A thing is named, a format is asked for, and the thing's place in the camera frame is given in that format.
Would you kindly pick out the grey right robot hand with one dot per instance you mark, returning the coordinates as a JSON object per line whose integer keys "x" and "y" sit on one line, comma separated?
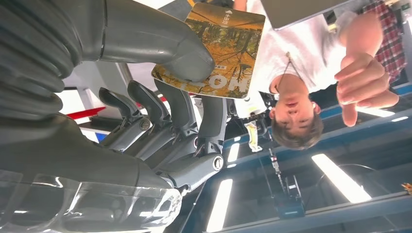
{"x": 80, "y": 167}

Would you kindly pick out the person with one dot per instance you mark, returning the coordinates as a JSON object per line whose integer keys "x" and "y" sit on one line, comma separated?
{"x": 391, "y": 38}
{"x": 296, "y": 48}

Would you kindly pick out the red barrier belt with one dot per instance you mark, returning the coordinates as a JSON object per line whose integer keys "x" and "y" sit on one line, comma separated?
{"x": 87, "y": 113}

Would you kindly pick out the grey laptop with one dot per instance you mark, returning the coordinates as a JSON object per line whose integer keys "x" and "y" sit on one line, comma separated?
{"x": 305, "y": 13}

